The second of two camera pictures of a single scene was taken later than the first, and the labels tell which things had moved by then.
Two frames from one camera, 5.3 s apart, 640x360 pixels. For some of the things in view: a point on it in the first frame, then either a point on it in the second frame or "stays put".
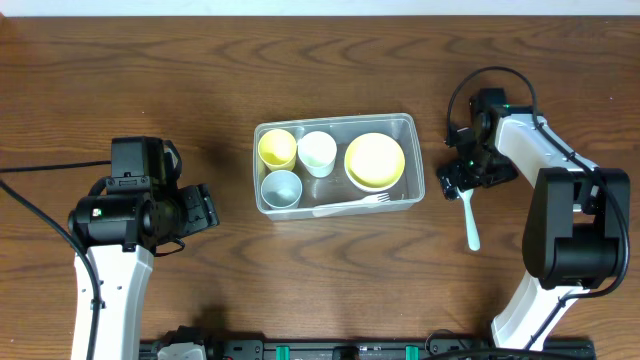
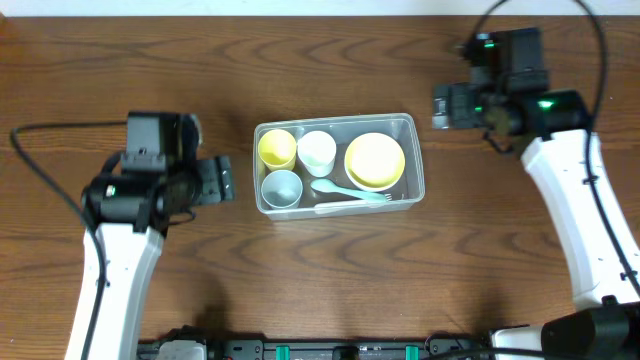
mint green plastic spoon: [473, 237] to [330, 186]
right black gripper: [467, 176] to [441, 106]
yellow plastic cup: [277, 149] stays put
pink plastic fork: [379, 198] stays put
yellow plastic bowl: [374, 160] stays put
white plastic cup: [317, 151] stays put
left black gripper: [198, 209] to [222, 179]
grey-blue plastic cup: [281, 189] stays put
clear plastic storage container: [314, 167] stays put
